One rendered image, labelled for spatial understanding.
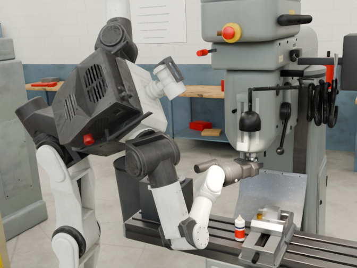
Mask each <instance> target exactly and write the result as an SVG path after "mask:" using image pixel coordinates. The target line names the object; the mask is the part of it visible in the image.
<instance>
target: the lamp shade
mask: <svg viewBox="0 0 357 268"><path fill-rule="evenodd" d="M239 130H240V131H244V132H256V131H260V130H261V119H260V116H259V114H258V113H256V112H255V111H245V112H244V113H242V114H241V117H240V120H239Z"/></svg>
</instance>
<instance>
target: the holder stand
mask: <svg viewBox="0 0 357 268"><path fill-rule="evenodd" d="M177 176H178V180H179V182H180V186H181V189H182V193H183V197H184V200H185V204H186V207H187V210H188V214H189V213H190V211H191V208H192V205H193V179H192V178H186V177H184V176H182V175H177ZM139 189H140V203H141V216H142V218H143V219H149V220H154V221H159V222H160V218H159V215H158V211H157V207H156V204H155V200H154V197H153V194H152V191H151V187H150V183H149V179H148V175H147V176H146V177H145V178H143V179H142V180H140V181H139Z"/></svg>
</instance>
